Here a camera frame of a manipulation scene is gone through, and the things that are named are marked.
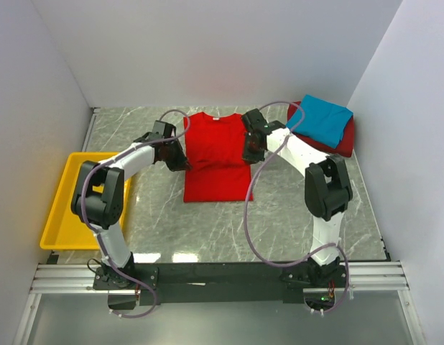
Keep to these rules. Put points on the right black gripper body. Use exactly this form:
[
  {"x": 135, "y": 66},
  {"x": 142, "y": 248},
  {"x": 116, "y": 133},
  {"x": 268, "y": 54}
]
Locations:
[{"x": 250, "y": 153}]

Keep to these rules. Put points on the aluminium extrusion rail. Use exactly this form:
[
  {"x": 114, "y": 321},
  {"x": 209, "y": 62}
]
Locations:
[{"x": 76, "y": 278}]

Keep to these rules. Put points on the folded blue t-shirt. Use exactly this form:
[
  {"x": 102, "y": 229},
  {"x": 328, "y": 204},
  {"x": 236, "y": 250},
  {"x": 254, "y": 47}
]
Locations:
[{"x": 324, "y": 122}]

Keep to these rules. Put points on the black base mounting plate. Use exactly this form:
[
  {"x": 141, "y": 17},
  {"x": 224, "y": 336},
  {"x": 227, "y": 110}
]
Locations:
[{"x": 145, "y": 295}]

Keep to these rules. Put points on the yellow plastic tray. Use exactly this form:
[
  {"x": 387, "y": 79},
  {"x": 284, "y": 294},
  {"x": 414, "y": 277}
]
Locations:
[{"x": 63, "y": 229}]

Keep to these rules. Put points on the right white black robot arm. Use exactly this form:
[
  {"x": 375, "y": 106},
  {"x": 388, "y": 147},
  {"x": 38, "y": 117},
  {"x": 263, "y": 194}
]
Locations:
[{"x": 327, "y": 193}]

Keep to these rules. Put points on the bright red t-shirt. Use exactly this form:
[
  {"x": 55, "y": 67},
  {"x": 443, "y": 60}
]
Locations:
[{"x": 214, "y": 148}]

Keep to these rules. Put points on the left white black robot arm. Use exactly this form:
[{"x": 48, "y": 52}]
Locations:
[{"x": 98, "y": 197}]

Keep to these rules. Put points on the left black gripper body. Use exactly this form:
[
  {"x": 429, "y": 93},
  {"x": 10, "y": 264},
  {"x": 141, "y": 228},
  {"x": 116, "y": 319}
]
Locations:
[{"x": 174, "y": 152}]

